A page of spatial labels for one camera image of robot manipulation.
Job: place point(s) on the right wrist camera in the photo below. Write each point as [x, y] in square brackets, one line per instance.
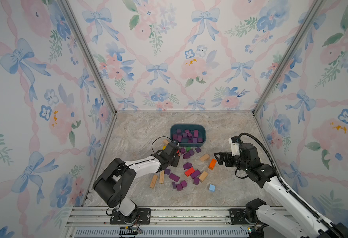
[234, 145]

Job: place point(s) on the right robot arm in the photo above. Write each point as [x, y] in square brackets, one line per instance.
[306, 221]

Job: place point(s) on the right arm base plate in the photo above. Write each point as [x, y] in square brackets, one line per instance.
[237, 216]

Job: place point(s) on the natural wood long brick left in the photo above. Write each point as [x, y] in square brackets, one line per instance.
[153, 181]

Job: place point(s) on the orange brick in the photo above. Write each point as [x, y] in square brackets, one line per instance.
[212, 164]

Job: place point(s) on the red rectangular brick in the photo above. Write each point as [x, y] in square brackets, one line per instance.
[189, 172]

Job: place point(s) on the aluminium front rail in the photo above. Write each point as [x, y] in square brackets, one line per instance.
[166, 222]

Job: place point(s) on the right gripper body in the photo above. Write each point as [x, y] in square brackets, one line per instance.
[240, 158]

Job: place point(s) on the teal plastic storage bin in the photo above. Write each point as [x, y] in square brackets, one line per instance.
[188, 135]

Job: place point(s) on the natural wood brick right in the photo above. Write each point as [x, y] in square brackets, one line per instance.
[205, 157]

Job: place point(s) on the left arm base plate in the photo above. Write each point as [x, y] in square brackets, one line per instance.
[139, 216]

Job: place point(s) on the natural wood brick lower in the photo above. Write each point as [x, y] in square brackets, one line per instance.
[203, 176]

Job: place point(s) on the light blue cube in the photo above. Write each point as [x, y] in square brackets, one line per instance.
[212, 188]

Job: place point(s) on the natural wood long brick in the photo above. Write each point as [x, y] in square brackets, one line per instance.
[153, 181]
[161, 177]

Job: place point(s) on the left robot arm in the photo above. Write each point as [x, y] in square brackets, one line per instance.
[115, 181]

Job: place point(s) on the purple long brick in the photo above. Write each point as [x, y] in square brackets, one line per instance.
[174, 177]
[187, 165]

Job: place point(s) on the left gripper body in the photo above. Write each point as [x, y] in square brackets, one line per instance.
[174, 161]

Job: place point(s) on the purple brick beside red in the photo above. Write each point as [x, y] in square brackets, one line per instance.
[195, 174]

